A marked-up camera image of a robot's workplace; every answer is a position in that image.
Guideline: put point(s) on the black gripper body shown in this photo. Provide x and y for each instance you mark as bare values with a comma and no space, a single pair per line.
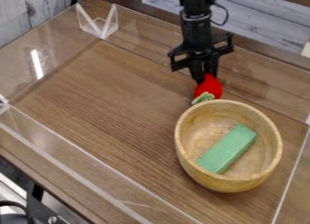
201,43

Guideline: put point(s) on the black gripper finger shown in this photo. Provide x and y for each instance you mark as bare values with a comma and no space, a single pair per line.
197,70
214,62

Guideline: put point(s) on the red plush tomato toy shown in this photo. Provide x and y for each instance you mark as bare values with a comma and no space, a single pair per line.
209,90

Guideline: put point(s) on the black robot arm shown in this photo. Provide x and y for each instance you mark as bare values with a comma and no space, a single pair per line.
198,10

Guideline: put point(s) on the wooden bowl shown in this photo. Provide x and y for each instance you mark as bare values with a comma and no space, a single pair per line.
202,125

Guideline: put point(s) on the green rectangular block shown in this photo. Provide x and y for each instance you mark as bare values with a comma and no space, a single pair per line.
227,149

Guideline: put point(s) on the clear acrylic corner bracket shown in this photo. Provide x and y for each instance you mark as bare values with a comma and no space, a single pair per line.
99,27

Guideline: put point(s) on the clear acrylic tray wall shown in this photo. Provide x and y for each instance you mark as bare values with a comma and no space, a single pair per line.
88,110

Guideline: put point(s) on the black metal table bracket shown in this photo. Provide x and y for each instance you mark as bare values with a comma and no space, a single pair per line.
38,212

